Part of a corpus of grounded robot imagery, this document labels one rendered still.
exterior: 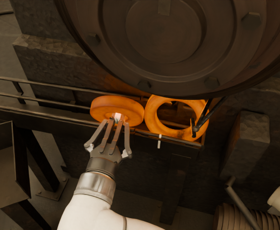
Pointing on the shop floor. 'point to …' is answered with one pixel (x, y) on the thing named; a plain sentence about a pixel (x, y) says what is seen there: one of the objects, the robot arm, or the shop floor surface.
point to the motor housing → (274, 220)
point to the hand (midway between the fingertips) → (120, 111)
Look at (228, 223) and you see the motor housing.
